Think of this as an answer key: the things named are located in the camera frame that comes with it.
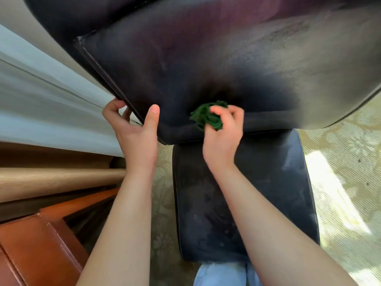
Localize person's right hand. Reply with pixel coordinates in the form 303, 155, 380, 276
202, 104, 245, 174

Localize person's left hand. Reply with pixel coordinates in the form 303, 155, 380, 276
102, 98, 160, 173

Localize green cleaning cloth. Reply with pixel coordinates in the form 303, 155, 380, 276
189, 100, 229, 131

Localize black leather chair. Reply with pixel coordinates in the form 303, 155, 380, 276
22, 0, 381, 263

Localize person's right forearm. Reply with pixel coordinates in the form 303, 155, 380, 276
213, 163, 358, 286

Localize person's left forearm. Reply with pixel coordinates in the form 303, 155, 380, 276
76, 168, 157, 286

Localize tan curtain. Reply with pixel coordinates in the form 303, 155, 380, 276
0, 141, 127, 221

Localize white sheer curtain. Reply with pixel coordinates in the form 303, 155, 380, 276
0, 23, 141, 158

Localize light blue jeans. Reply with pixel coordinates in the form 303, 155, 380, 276
193, 261, 263, 286

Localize orange wooden table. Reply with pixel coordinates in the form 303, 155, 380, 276
0, 187, 120, 286

